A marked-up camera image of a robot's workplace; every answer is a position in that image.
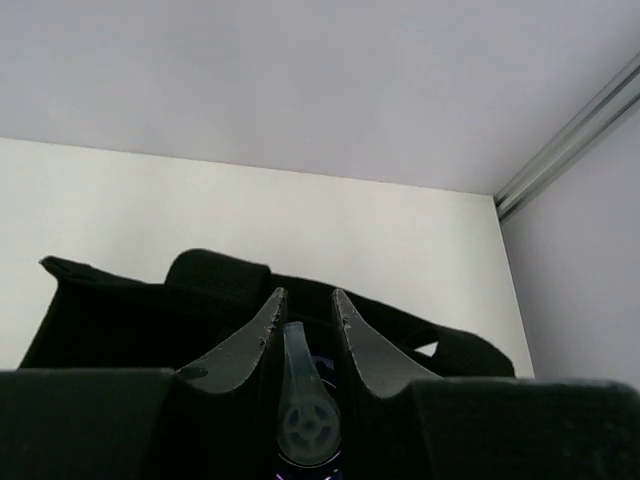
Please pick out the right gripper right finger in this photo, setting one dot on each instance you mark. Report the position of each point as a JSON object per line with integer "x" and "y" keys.
{"x": 401, "y": 421}

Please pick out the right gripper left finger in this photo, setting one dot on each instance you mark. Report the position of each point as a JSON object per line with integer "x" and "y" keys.
{"x": 212, "y": 419}

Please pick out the orange bottle white pump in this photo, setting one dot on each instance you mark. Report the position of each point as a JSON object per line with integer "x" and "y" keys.
{"x": 308, "y": 422}

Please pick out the black canvas bag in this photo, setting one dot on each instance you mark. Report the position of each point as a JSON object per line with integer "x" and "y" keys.
{"x": 212, "y": 317}

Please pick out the right aluminium frame post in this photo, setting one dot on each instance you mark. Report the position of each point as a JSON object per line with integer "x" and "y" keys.
{"x": 619, "y": 96}

